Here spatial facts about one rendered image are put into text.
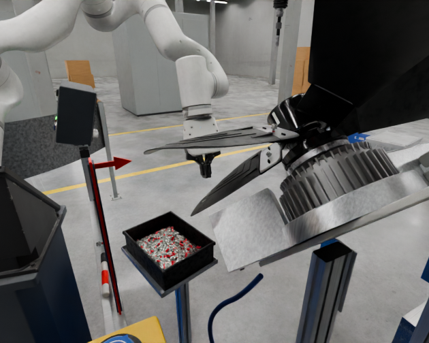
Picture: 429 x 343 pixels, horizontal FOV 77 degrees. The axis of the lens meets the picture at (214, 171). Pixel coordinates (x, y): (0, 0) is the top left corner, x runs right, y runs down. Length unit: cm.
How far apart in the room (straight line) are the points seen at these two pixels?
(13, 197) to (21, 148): 163
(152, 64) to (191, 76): 605
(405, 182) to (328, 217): 13
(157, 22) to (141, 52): 583
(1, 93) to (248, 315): 150
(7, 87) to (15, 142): 129
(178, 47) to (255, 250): 59
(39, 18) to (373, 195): 90
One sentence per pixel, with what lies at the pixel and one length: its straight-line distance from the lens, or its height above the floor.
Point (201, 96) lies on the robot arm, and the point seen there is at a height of 124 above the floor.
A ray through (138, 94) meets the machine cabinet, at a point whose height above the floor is 52.
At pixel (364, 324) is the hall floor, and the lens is 186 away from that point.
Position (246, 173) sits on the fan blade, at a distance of 68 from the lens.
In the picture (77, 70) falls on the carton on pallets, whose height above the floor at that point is 98.
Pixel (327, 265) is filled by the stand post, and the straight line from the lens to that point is 70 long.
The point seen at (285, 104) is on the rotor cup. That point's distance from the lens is 61.
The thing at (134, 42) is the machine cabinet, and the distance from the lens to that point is 668.
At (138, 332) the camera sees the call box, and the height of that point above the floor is 107.
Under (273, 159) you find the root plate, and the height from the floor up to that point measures 112.
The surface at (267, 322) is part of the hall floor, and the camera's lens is 171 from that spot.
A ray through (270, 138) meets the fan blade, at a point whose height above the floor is 120.
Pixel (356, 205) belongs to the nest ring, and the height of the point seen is 113.
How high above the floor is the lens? 134
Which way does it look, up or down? 23 degrees down
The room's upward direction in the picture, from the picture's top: straight up
